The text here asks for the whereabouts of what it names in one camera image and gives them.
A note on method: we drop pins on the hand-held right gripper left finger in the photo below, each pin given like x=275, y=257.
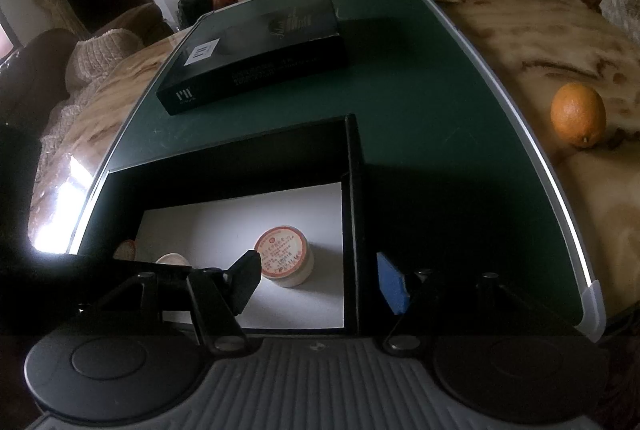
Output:
x=246, y=277

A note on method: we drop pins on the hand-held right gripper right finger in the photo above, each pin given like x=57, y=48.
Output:
x=392, y=282

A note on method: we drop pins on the round tin with red label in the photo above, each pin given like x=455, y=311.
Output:
x=281, y=249

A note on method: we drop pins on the black box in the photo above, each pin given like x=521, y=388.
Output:
x=225, y=220
x=255, y=55

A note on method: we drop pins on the brown marble desktop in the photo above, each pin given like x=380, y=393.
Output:
x=525, y=40

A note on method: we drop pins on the round beige tin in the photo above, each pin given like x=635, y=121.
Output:
x=125, y=251
x=172, y=258

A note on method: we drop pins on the green desk mat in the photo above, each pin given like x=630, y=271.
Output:
x=425, y=110

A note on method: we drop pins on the closed black box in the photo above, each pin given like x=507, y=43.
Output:
x=255, y=55

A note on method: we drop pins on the orange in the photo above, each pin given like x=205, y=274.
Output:
x=578, y=114

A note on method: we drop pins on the beige knitted cushion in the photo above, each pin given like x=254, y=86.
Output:
x=102, y=55

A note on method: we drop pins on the brown sofa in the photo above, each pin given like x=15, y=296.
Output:
x=35, y=60

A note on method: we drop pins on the white lace cloth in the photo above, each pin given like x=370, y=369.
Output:
x=621, y=13

